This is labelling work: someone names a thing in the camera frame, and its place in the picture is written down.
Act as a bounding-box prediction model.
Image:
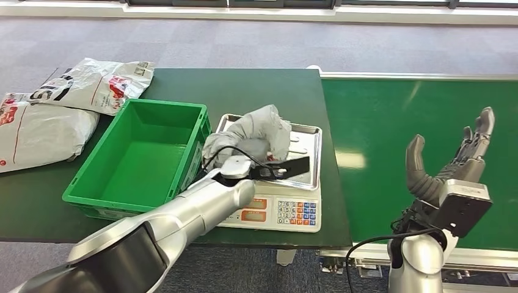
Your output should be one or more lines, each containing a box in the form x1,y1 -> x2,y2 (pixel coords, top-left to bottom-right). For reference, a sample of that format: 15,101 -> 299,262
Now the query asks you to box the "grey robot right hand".
406,106 -> 496,208

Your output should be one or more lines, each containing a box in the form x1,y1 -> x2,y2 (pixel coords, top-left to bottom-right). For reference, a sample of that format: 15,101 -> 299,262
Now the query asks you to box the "grey plastic mailer package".
202,104 -> 293,172

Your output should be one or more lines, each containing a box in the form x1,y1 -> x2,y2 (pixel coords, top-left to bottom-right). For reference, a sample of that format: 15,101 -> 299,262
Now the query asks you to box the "green conveyor belt machine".
315,71 -> 518,284

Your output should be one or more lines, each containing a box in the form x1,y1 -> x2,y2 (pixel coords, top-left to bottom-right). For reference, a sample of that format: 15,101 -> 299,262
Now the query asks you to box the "steel scale pan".
214,114 -> 323,192

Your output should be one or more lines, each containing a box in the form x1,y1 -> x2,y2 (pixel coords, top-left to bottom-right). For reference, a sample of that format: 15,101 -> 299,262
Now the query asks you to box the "white electronic scale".
218,179 -> 323,234

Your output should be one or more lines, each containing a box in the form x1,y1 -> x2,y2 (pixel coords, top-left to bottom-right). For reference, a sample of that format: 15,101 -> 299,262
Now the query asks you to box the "white table foot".
276,249 -> 298,267

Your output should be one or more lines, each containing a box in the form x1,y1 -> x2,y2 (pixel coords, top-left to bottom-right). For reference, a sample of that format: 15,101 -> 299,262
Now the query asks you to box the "white window sill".
0,0 -> 518,26

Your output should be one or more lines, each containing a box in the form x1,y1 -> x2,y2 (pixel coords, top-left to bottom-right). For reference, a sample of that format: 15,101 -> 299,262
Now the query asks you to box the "green plastic crate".
62,99 -> 213,222

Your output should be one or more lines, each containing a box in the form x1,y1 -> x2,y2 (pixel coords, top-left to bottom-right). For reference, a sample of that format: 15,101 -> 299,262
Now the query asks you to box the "white courier bag black print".
29,57 -> 156,117

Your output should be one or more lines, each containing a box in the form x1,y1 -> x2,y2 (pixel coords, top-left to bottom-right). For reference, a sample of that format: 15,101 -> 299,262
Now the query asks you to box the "large white courier bag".
0,93 -> 100,174

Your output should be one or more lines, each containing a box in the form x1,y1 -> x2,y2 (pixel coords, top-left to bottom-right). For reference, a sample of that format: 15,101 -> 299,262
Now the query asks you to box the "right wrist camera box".
430,179 -> 494,239

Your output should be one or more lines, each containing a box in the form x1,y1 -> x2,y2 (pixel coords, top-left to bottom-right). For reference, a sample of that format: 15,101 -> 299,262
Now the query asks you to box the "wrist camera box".
220,155 -> 311,181
430,179 -> 494,239

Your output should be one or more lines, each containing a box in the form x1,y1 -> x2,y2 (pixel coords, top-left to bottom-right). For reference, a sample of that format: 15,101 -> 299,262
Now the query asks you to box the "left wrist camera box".
220,155 -> 311,181

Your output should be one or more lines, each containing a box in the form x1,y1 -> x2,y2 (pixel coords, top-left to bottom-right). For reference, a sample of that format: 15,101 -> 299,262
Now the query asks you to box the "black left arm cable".
202,145 -> 281,175

